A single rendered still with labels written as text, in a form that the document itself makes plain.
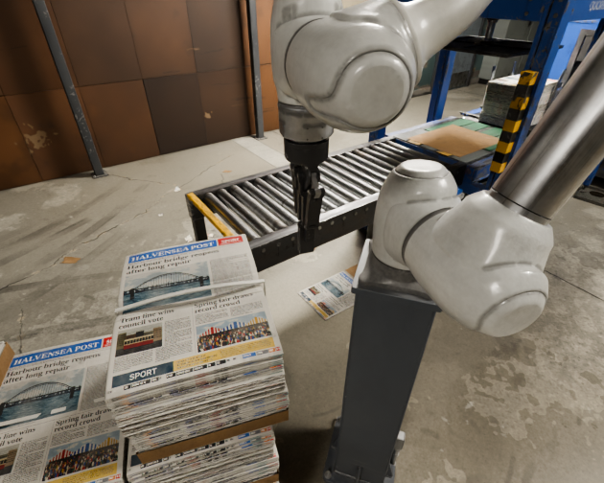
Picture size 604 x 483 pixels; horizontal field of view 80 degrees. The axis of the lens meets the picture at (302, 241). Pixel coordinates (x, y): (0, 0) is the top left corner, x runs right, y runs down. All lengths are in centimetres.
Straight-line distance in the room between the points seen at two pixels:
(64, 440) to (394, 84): 87
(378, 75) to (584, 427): 195
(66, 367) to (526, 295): 97
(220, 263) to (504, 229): 56
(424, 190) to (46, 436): 89
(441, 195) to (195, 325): 52
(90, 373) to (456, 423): 147
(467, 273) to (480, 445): 134
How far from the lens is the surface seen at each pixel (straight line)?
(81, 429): 94
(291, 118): 57
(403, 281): 84
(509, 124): 195
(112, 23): 418
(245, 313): 70
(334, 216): 148
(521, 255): 62
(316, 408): 180
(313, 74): 39
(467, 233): 62
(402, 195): 73
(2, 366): 111
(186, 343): 68
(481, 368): 212
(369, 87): 36
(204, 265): 82
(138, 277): 84
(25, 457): 97
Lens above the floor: 157
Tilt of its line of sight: 35 degrees down
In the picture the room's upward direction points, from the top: straight up
